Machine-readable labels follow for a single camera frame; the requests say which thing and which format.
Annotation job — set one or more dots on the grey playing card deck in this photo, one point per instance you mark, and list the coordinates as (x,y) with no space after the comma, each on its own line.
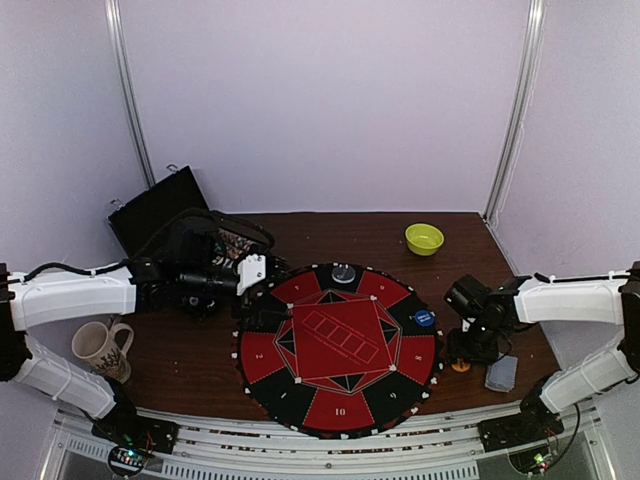
(501,375)

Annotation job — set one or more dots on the green plastic bowl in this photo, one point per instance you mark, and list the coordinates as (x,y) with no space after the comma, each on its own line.
(423,239)

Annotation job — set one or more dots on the black poker chip case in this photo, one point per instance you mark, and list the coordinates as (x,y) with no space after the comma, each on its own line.
(142,225)

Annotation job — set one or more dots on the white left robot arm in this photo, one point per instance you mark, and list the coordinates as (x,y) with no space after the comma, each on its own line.
(56,292)

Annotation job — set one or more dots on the left aluminium corner post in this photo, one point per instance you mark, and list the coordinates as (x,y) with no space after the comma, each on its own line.
(117,37)

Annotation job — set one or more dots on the orange big blind button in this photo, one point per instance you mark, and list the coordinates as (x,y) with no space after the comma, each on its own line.
(461,366)

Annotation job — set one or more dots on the white ceramic mug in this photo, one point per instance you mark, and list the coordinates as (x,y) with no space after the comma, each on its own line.
(105,349)

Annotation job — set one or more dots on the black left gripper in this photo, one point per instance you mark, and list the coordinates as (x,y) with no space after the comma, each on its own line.
(260,317)

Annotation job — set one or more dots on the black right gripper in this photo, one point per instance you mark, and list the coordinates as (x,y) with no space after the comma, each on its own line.
(465,351)

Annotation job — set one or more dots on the right aluminium corner post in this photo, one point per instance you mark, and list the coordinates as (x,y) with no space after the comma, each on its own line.
(522,97)

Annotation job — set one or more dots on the blue small blind button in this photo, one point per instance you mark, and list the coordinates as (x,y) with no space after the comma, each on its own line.
(424,318)

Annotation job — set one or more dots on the round red black poker mat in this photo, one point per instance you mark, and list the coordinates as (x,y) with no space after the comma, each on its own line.
(351,363)

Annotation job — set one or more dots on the aluminium front rail frame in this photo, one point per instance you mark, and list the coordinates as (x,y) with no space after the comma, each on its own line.
(436,446)

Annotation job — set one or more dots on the aluminium corner post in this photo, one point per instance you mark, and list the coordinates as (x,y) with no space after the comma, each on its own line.
(117,37)
(522,97)

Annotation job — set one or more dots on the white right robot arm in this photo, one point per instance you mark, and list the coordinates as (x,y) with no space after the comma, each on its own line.
(608,299)

